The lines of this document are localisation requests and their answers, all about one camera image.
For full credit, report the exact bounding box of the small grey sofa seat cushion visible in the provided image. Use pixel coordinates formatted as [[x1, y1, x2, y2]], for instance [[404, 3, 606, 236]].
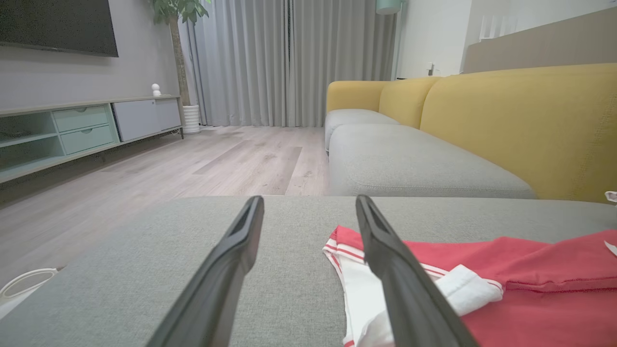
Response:
[[324, 109, 401, 152]]

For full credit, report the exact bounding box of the white ribbed plant pot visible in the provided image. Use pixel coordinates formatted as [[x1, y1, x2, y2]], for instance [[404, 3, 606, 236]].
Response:
[[182, 105, 201, 134]]

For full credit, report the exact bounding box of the large grey sofa seat cushion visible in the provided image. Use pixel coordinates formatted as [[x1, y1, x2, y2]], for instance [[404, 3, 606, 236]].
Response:
[[328, 124, 538, 199]]

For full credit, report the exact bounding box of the teal floor lamp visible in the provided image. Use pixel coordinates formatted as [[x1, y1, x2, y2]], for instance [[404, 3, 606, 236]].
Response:
[[376, 0, 408, 81]]

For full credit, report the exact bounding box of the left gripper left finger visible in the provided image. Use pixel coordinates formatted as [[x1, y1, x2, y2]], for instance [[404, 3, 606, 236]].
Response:
[[146, 195, 265, 347]]

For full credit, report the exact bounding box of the pale green TV cabinet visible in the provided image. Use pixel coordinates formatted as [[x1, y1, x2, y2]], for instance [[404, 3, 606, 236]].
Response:
[[0, 95, 185, 185]]

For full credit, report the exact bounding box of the beige panel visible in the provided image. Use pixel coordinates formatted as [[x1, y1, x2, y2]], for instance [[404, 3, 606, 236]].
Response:
[[463, 7, 617, 74]]

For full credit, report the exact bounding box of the black flat television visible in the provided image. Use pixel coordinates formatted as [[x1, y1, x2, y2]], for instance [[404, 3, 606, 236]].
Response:
[[0, 0, 119, 58]]

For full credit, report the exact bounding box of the white laundry basket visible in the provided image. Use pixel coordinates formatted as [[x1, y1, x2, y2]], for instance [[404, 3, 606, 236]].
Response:
[[0, 267, 59, 319]]

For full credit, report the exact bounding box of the grey fabric ottoman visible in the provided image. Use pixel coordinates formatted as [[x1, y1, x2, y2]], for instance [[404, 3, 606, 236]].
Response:
[[0, 195, 617, 347]]

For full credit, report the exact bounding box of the yellow and grey sofa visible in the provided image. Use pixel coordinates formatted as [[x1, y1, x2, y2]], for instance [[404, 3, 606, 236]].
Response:
[[326, 64, 617, 204]]

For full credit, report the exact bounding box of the grey pleated curtain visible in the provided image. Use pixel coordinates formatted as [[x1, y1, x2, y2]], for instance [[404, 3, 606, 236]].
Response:
[[186, 0, 290, 128], [289, 0, 398, 128]]

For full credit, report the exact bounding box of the green potted tree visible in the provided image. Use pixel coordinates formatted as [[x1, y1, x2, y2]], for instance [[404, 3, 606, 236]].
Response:
[[149, 0, 212, 107]]

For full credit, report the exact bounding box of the red garment with white trim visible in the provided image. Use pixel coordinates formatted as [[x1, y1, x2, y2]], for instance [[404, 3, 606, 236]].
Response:
[[323, 225, 617, 347]]

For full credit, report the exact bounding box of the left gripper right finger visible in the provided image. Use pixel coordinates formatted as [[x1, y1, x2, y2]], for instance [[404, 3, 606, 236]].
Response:
[[355, 195, 479, 347]]

